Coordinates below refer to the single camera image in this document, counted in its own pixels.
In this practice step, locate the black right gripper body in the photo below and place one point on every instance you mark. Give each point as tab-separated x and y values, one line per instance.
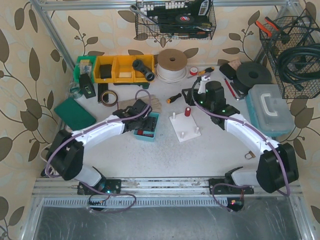
191	94

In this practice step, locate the black pipe fitting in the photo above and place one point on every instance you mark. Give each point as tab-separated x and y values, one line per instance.
139	66

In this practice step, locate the white cable spool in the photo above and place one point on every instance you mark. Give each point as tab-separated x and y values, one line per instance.
171	66

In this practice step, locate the orange black small screwdriver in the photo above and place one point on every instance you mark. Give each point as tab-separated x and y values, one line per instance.
173	98

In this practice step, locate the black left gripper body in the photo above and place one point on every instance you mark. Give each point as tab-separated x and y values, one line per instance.
141	124

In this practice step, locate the brass padlock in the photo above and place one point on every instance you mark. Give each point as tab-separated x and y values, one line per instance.
250	155

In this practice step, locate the white peg base plate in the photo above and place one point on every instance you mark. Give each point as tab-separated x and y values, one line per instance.
184	127

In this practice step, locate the teal spring tray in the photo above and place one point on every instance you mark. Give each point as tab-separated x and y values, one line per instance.
147	132

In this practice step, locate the wire basket with hoses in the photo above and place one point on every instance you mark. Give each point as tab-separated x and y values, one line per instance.
294	56

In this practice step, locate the black rectangular case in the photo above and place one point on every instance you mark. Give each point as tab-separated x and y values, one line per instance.
228	71

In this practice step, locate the teal plastic toolbox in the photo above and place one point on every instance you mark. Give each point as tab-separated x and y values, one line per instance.
268	111

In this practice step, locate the green notebook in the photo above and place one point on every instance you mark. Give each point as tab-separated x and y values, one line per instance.
74	115

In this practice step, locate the glass jar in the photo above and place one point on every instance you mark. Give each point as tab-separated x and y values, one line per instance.
75	90

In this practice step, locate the black box in bin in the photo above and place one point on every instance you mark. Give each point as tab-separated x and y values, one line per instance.
105	71

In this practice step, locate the black green device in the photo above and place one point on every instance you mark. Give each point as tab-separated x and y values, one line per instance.
86	86

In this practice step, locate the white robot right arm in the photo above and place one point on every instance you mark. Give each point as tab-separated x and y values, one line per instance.
277	165

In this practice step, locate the red handled hex key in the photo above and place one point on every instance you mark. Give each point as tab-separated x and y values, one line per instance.
233	93

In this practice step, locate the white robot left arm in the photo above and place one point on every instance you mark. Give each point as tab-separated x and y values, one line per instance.
65	156

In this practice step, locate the brown tape roll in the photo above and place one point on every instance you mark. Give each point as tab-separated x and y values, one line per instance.
109	98

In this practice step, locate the red tape roll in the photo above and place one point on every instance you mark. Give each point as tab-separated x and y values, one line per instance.
193	71

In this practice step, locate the dark steel hex key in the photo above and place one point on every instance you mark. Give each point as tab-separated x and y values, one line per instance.
239	94

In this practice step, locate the orange handled pliers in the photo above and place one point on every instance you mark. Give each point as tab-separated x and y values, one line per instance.
269	23

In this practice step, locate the wire basket with tools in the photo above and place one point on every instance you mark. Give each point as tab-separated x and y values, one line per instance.
175	19

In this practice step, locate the yellow storage bins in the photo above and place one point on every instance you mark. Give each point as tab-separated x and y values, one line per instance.
122	69

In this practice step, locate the yellow black handle screwdriver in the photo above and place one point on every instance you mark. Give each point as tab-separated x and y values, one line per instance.
202	72

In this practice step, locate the beige work glove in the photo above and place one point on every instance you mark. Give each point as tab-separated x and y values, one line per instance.
154	102

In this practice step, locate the green storage bin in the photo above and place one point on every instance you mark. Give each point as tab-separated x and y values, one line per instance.
84	65

